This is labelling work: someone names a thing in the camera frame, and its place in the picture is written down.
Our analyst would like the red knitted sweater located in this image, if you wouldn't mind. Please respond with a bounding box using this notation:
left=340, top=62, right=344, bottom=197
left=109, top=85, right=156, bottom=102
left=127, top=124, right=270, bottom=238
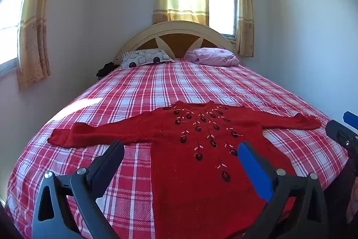
left=47, top=100, right=322, bottom=239

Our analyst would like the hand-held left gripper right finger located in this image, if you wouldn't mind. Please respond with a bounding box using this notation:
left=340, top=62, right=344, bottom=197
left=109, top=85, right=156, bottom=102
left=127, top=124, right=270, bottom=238
left=237, top=141, right=328, bottom=239

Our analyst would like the red plaid bed sheet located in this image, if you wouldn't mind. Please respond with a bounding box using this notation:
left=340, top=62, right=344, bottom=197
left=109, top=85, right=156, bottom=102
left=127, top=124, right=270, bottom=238
left=6, top=58, right=349, bottom=239

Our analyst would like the cream wooden headboard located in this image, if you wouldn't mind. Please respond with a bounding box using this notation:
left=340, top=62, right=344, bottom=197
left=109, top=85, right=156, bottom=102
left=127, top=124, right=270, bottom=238
left=113, top=21, right=239, bottom=66

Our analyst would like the dark cloth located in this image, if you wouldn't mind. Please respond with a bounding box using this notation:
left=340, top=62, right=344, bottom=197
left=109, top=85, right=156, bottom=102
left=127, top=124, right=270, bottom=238
left=96, top=62, right=119, bottom=78

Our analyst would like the pink pillow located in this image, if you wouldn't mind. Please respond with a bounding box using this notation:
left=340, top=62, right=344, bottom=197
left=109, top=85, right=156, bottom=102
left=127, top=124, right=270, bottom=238
left=185, top=47, right=242, bottom=67

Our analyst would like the grey patterned pillow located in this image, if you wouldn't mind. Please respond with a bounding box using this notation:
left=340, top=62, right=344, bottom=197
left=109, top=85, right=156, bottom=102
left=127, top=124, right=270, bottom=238
left=116, top=49, right=175, bottom=70

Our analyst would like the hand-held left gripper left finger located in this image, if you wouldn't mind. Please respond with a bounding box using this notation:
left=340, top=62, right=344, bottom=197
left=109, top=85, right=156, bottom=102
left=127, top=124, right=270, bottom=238
left=32, top=140, right=125, bottom=239

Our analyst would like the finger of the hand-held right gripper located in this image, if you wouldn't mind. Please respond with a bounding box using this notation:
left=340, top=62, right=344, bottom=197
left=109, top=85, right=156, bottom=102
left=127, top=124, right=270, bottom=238
left=325, top=119, right=358, bottom=157
left=343, top=111, right=358, bottom=128

